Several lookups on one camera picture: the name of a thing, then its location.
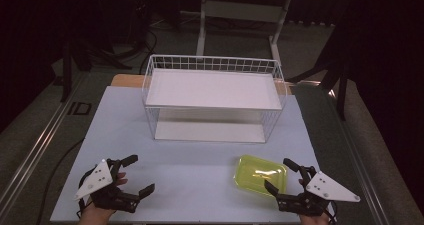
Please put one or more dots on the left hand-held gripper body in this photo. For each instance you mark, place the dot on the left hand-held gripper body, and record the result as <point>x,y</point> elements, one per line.
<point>96,180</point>

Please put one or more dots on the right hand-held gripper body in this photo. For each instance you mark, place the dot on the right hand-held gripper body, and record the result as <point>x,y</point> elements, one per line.
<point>328,189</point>

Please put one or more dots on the yellow-green plastic tray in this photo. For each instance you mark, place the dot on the yellow-green plastic tray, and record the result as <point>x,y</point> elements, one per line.
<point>256,171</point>

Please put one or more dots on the person's right hand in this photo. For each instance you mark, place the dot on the person's right hand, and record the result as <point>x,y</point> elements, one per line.
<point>313,220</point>

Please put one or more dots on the person's left hand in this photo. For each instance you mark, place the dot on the person's left hand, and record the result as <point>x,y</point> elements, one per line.
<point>95,217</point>

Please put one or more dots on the pale blue table sheet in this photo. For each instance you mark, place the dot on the pale blue table sheet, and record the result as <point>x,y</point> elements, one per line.
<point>186,171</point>

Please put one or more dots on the black stand legs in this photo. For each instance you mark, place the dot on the black stand legs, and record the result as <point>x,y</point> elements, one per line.
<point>336,75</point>
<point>68,68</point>

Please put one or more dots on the metal floor rail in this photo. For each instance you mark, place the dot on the metal floor rail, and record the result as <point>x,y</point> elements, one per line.
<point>360,158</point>
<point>36,145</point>

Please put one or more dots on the white metal desk frame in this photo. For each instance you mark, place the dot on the white metal desk frame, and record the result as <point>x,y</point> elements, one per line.
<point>240,11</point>

